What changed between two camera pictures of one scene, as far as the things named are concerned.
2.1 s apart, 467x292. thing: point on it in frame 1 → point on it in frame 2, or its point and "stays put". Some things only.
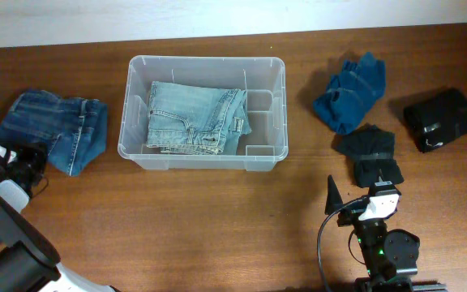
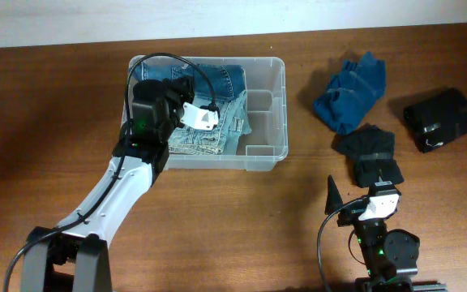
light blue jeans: [189, 119] stays put
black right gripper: [334, 199] stays put
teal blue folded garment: [352, 92] stays put
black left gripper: [36, 150] → [185, 90]
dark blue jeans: [73, 130] → [209, 80]
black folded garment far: [439, 118] stays put
